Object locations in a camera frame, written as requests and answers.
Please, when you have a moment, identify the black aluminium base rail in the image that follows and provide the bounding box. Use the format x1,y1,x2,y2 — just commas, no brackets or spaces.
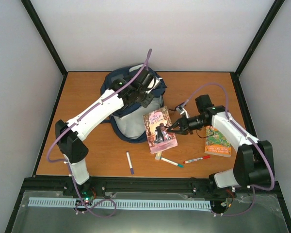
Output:
21,176,281,202

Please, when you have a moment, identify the teal cap marker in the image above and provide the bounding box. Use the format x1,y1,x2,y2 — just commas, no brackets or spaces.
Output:
161,157,184,167

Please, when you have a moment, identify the orange Treehouse book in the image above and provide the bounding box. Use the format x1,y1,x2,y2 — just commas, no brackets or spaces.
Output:
205,126,232,157

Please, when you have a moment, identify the navy blue backpack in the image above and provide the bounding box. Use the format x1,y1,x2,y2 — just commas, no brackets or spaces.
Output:
100,64,167,143

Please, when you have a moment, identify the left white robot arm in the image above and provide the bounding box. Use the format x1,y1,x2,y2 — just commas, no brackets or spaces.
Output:
55,69,160,196

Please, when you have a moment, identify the light blue cable duct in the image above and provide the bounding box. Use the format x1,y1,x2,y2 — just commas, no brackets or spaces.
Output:
28,197,211,211

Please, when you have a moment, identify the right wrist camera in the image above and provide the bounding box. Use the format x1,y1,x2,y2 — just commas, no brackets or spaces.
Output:
175,105,190,118

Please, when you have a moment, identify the left black frame post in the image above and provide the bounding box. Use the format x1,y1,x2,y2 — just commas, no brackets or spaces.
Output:
20,0,68,76

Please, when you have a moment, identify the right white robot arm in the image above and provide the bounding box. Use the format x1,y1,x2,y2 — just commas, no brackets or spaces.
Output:
168,95,275,191

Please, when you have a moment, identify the purple cap marker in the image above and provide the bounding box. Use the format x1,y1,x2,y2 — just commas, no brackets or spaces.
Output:
126,151,134,175

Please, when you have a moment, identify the pink Taming Shrew book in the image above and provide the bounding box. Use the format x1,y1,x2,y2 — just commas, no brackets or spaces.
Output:
143,106,178,154

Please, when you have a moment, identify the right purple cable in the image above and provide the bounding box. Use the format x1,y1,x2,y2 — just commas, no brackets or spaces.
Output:
185,82,275,216

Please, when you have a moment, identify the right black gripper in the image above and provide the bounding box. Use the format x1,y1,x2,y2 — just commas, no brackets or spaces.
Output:
168,114,209,135

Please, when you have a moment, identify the right black frame post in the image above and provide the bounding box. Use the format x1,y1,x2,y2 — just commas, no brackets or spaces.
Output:
234,0,286,76

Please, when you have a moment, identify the red cap marker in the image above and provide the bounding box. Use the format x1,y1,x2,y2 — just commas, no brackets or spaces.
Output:
183,155,210,164

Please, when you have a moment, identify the yellow highlighter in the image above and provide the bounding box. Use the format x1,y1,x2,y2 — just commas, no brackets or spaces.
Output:
155,151,162,160

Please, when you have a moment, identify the small circuit board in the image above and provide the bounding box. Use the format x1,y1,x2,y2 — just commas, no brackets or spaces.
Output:
82,190,97,203

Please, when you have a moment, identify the black frame post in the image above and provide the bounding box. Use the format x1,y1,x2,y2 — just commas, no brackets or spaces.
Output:
234,0,286,76
20,0,68,76

